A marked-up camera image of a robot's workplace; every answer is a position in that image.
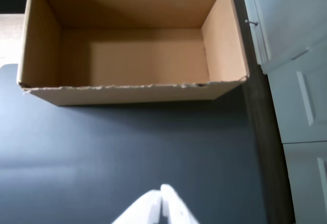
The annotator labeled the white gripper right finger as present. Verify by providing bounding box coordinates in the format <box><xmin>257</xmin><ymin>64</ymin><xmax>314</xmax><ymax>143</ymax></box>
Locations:
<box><xmin>160</xmin><ymin>183</ymin><xmax>201</xmax><ymax>224</ymax></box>

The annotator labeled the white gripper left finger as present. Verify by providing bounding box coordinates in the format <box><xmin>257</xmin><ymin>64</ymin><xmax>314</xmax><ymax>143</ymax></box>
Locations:
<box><xmin>110</xmin><ymin>189</ymin><xmax>163</xmax><ymax>224</ymax></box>

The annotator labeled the brown cardboard box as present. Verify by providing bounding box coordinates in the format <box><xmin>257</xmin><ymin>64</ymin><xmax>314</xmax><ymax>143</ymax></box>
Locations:
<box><xmin>16</xmin><ymin>0</ymin><xmax>250</xmax><ymax>106</ymax></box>

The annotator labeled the dark grey table mat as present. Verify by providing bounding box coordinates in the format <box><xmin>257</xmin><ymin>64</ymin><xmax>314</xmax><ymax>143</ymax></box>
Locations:
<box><xmin>0</xmin><ymin>64</ymin><xmax>264</xmax><ymax>224</ymax></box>

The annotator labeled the white panelled cabinet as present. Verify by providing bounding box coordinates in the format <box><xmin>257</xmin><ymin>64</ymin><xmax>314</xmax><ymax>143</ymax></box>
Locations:
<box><xmin>242</xmin><ymin>0</ymin><xmax>327</xmax><ymax>224</ymax></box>

